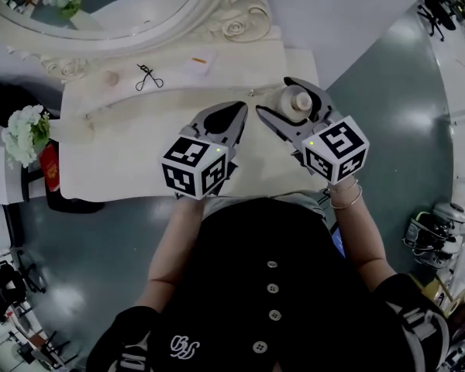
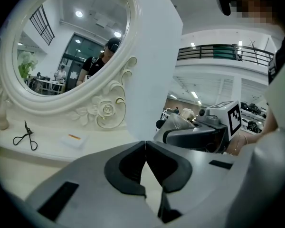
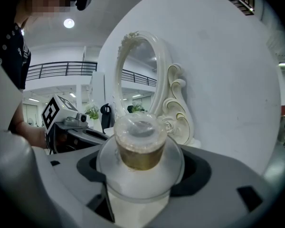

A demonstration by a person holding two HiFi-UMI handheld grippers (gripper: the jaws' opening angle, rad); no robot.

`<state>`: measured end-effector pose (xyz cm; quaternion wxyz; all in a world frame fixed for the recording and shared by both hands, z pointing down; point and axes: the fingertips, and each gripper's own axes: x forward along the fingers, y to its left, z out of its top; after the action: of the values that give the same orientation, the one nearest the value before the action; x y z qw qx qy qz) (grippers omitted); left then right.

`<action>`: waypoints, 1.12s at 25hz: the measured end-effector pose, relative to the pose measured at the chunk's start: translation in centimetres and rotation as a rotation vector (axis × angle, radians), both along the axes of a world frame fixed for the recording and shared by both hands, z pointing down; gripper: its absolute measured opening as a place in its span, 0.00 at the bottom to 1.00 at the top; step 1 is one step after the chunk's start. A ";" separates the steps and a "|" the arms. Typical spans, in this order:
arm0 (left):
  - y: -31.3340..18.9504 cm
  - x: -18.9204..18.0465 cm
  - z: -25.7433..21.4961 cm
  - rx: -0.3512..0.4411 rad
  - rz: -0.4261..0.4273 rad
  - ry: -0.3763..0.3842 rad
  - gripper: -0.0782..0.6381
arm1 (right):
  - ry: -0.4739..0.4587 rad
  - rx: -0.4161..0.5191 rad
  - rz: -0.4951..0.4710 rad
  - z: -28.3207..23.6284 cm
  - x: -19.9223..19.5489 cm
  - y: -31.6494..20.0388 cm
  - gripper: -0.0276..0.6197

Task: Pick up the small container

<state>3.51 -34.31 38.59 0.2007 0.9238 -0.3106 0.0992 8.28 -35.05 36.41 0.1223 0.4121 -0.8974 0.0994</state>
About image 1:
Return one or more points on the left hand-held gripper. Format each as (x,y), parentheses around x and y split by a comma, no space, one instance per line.
(193,169)

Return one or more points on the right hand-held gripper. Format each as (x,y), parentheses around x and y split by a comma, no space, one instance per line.
(337,149)

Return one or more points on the small glass jar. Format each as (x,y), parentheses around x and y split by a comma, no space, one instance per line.
(294,101)

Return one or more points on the person's left forearm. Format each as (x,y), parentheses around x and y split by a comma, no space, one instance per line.
(174,246)

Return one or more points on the person's right forearm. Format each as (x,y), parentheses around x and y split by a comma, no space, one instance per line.
(358,242)

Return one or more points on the white dressing table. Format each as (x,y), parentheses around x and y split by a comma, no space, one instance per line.
(139,157)

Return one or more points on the person's grey jeans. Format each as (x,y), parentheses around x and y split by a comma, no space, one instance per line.
(221,204)

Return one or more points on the black eyelash curler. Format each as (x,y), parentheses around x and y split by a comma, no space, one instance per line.
(150,76)

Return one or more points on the small round beige pad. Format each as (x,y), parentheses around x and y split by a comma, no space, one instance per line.
(111,78)

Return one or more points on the pile of grey headgear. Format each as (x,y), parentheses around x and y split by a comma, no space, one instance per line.
(434,231)

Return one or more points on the person's black buttoned shirt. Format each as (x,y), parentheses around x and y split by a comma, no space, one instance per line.
(263,297)

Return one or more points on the red book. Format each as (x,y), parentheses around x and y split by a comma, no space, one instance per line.
(49,167)

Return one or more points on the white flower bouquet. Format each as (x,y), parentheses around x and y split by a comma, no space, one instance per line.
(23,134)

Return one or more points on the white desk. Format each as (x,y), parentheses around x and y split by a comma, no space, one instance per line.
(0,176)

